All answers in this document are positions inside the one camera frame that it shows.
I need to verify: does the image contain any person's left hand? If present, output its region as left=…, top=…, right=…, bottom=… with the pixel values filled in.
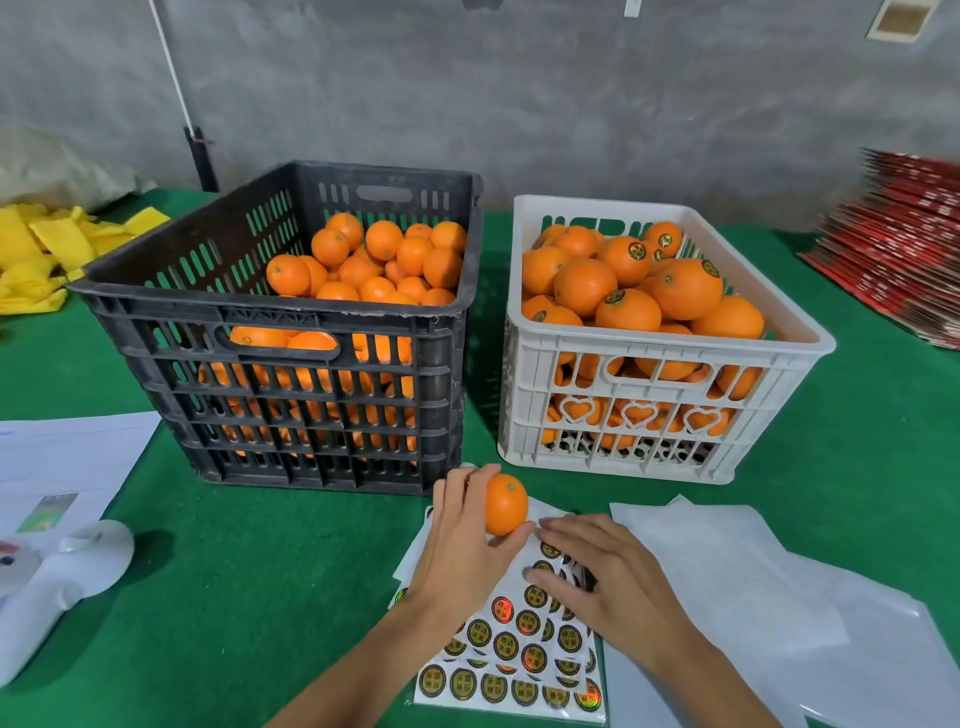
left=405, top=465, right=536, bottom=639

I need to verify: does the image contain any person's right hand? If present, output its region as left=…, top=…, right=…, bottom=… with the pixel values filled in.
left=522, top=513, right=699, bottom=677

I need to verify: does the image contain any single orange fruit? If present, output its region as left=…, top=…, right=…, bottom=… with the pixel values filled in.
left=483, top=472, right=531, bottom=539

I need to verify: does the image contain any black plastic crate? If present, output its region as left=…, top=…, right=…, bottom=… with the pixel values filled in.
left=69, top=160, right=485, bottom=497

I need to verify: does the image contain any heap of labelled oranges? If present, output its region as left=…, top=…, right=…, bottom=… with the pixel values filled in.
left=519, top=219, right=770, bottom=459

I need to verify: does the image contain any pile of oranges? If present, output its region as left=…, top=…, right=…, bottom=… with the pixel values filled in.
left=202, top=211, right=470, bottom=459

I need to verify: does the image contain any white plastic crate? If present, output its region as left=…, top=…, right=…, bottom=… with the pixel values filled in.
left=498, top=195, right=839, bottom=485

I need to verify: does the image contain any white backing sheet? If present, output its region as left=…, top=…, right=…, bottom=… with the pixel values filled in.
left=607, top=495, right=849, bottom=728
left=780, top=555, right=960, bottom=728

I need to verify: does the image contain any green felt table cover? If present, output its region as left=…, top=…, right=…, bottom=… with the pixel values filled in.
left=0, top=187, right=960, bottom=728

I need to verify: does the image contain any white handheld controller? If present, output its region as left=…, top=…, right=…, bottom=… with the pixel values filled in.
left=0, top=519, right=137, bottom=689

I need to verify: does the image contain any white printed paper sheet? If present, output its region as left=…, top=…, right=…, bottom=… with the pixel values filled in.
left=0, top=411, right=162, bottom=539

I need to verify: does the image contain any stack of red cardboard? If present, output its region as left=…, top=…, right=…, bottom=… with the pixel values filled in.
left=799, top=147, right=960, bottom=350

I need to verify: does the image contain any pile of yellow bags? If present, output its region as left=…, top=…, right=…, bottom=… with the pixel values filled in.
left=0, top=202, right=173, bottom=317

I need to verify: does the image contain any white pole with black base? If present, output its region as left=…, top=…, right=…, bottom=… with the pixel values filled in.
left=147, top=0, right=221, bottom=192

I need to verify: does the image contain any beige woven sack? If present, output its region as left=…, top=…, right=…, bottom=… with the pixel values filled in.
left=0, top=120, right=152, bottom=212

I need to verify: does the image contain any beige wall plate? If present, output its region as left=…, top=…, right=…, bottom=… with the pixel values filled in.
left=867, top=0, right=944, bottom=44

